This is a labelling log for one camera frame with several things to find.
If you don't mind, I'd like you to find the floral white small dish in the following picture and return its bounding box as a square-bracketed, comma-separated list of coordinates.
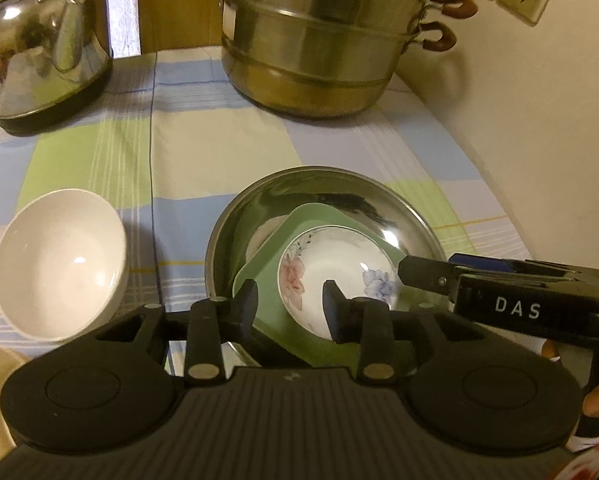
[278, 224, 405, 340]

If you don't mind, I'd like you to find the green square plastic plate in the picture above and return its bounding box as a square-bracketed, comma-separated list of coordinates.
[233, 203, 449, 370]

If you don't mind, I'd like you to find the large shallow steel basin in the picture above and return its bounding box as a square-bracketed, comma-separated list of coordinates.
[204, 164, 450, 369]

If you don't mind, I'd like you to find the white ceramic bowl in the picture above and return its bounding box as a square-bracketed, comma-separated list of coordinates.
[0, 188, 129, 342]

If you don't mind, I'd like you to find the checkered blue green tablecloth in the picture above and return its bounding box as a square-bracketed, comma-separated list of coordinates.
[0, 48, 528, 356]

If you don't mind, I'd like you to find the stacked steel steamer pot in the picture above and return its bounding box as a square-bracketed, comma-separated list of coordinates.
[220, 0, 477, 118]

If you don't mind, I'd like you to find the stainless steel kettle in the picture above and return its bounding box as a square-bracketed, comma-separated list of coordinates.
[0, 0, 113, 136]

